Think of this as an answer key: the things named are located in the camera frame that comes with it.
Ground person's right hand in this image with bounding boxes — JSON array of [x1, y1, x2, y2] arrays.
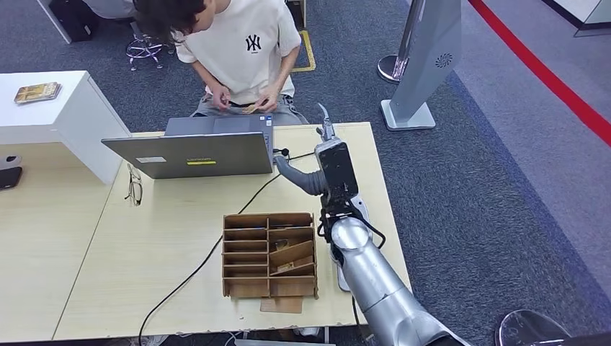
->
[[210, 83, 233, 113]]

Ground person's left hand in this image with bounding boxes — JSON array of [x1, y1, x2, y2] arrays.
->
[[255, 84, 282, 115]]

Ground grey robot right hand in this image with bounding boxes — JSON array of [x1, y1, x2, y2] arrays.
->
[[274, 102, 337, 198]]

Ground wooden card organizer box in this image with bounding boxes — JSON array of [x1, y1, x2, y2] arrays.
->
[[221, 212, 319, 301]]

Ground person in grey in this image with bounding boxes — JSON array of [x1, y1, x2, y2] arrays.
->
[[81, 0, 138, 19]]

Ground grey laptop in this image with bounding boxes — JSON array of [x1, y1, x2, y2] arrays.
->
[[100, 113, 275, 180]]

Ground yellow floor tape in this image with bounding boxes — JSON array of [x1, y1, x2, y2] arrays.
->
[[291, 29, 317, 74]]

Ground chrome chair base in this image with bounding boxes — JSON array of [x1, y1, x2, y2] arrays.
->
[[125, 21, 175, 71]]

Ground eyeglasses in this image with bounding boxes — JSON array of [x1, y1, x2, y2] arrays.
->
[[124, 163, 143, 207]]

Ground brown cardboard piece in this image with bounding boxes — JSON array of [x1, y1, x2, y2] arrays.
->
[[259, 297, 305, 315]]

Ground white cabinet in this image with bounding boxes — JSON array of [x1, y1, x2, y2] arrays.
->
[[0, 70, 131, 186]]

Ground silver kiosk stand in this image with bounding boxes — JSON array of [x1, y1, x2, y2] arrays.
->
[[380, 0, 463, 132]]

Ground black bag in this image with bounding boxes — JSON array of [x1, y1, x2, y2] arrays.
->
[[48, 0, 99, 43]]

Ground stack of printed cards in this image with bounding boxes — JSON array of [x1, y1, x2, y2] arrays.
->
[[13, 81, 63, 105]]

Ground black phone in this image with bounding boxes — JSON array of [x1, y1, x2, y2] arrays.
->
[[0, 166, 23, 191]]

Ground red floor tape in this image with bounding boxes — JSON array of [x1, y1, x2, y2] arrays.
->
[[468, 0, 611, 148]]

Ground chrome round base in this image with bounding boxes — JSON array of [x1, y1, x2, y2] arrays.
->
[[494, 309, 572, 346]]

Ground white glass platform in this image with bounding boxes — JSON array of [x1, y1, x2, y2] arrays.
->
[[541, 0, 611, 38]]

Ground black hub cable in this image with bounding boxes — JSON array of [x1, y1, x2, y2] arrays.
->
[[273, 151, 316, 164]]

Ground black laptop power cable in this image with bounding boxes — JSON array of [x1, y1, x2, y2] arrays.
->
[[137, 148, 291, 346]]

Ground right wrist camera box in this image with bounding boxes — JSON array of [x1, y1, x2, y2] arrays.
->
[[313, 137, 361, 211]]

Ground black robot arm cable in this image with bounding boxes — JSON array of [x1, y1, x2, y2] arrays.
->
[[317, 205, 387, 252]]

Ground chrome stanchion post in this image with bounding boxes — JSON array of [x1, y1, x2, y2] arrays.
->
[[375, 0, 425, 84]]

